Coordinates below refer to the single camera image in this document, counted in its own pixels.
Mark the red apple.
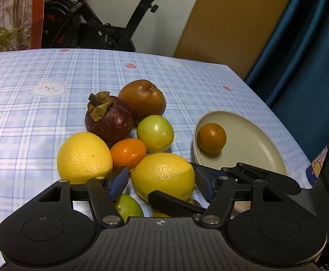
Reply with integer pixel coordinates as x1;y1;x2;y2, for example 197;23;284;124
118;79;167;125

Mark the yellow lemon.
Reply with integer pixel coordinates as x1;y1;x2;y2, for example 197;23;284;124
131;152;196;202
57;132;113;185

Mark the small bottle at table edge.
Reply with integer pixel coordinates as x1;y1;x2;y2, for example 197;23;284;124
306;131;329;188

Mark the blue plaid tablecloth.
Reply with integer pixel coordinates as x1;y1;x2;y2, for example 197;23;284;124
0;48;313;271

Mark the blue curtain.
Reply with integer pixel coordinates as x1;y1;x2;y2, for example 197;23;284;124
245;0;329;161

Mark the green jujube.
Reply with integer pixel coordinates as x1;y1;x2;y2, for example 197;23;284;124
137;115;175;153
114;194;144;223

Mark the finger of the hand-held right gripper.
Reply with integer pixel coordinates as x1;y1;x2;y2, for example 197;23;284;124
221;162;301;195
148;190;207;215

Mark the wooden board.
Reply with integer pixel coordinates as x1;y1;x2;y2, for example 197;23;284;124
173;0;299;79

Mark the beige plate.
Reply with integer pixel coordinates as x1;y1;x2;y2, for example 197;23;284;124
193;111;288;213

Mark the wall poster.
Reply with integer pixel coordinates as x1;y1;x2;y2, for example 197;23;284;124
0;0;53;53

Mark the black exercise bike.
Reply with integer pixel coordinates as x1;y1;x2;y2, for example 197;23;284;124
42;0;194;53

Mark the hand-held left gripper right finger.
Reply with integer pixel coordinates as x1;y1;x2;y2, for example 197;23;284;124
191;163;280;229

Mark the orange tangerine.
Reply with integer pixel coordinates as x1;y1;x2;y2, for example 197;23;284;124
197;123;227;154
110;138;147;173

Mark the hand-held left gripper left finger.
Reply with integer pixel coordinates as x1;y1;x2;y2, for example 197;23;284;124
37;166;129;229

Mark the purple mangosteen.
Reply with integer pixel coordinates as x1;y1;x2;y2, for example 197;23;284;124
85;91;134;149

